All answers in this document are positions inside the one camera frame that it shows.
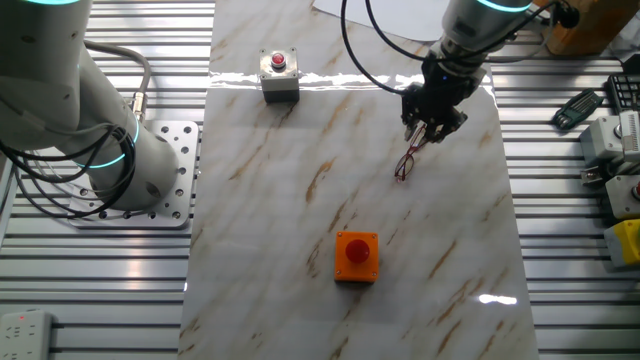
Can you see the brown wooden box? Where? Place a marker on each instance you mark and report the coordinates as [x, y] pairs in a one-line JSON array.
[[595, 25]]

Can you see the light grey switch box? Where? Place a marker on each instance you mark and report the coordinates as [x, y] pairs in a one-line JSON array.
[[600, 140]]

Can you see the silver ribbed camera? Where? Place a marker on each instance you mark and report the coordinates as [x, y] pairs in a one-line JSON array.
[[631, 135]]

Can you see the black keyboard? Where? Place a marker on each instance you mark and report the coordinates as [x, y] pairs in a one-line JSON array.
[[627, 92]]

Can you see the yellow box green button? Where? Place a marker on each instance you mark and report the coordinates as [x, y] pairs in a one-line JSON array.
[[625, 245]]

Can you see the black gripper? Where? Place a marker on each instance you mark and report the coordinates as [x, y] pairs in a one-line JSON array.
[[440, 95]]

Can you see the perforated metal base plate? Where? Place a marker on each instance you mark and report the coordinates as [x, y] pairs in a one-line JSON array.
[[185, 150]]

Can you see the marble patterned board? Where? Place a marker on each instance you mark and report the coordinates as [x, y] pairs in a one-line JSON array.
[[300, 200]]

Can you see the dark red framed glasses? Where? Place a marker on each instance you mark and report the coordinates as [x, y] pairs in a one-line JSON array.
[[406, 165]]

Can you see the grey box with red button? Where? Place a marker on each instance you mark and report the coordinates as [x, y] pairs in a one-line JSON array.
[[625, 200]]

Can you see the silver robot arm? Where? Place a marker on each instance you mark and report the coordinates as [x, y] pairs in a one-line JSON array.
[[50, 75]]

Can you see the white paper sheet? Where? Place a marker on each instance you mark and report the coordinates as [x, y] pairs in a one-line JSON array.
[[390, 17]]

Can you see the orange box red mushroom button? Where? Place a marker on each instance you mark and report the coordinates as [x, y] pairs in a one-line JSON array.
[[357, 267]]

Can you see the white power strip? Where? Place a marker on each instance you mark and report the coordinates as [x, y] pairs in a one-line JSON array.
[[25, 335]]

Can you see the grey box small red button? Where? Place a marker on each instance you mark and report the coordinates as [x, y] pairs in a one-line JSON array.
[[280, 82]]

